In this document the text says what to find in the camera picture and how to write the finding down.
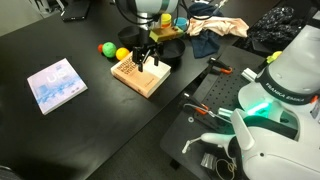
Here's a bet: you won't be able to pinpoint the blue plastic cup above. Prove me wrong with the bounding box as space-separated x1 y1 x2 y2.
173 16 188 31

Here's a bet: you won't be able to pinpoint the large black bowl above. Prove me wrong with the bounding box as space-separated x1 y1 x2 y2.
159 37 187 64

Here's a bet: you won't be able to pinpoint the green ball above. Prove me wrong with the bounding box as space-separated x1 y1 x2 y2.
101 41 118 59

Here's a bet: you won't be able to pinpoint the small clear plastic bag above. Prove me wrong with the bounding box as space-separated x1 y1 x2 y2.
200 152 217 170

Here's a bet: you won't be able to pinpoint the dark blue cloth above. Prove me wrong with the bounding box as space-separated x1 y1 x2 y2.
186 2 225 60

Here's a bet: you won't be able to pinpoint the white cable plug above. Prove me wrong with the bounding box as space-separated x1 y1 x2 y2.
181 137 204 155

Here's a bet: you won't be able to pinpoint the tan rubber band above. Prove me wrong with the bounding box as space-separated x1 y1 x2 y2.
214 157 238 180

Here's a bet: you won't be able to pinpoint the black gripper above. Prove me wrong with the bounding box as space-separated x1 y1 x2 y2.
131 29 164 73

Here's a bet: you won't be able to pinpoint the black speckled cloth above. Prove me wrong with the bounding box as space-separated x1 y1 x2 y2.
248 4 306 56

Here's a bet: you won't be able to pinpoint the brown hardcover book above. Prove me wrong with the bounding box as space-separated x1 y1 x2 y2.
109 49 172 99

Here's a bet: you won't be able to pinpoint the yellow green object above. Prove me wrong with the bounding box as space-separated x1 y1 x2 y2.
265 50 283 65

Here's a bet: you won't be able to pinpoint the black flat device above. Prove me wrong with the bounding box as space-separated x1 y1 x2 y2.
60 0 92 23

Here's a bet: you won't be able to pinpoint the yellow plastic cup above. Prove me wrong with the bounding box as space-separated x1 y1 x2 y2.
160 13 173 24

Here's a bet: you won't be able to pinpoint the silver metal block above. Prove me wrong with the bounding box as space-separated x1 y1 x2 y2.
240 67 258 83

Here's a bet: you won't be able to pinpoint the black clamp orange handle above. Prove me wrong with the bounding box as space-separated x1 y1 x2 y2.
205 57 234 76
181 92 212 117

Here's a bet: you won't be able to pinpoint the black perforated mount board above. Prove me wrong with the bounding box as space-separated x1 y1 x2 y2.
159 44 271 180

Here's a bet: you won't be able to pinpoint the blue and white book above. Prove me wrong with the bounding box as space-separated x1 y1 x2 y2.
26 57 89 116

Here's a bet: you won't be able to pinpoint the olive wrist camera box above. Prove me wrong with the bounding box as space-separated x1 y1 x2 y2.
148 25 185 43

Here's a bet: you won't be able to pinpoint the metal chair legs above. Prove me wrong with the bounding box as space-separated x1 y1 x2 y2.
28 0 68 16

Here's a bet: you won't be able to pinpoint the thin grey cable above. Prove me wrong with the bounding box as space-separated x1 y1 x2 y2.
183 103 233 125

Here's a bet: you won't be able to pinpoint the dark grey rounded object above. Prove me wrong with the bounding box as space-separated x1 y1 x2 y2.
0 164 24 180

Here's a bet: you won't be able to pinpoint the peach cloth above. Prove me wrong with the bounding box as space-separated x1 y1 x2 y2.
185 15 250 39

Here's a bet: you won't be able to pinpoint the yellow orange ball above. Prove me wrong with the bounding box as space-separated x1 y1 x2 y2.
115 46 130 62

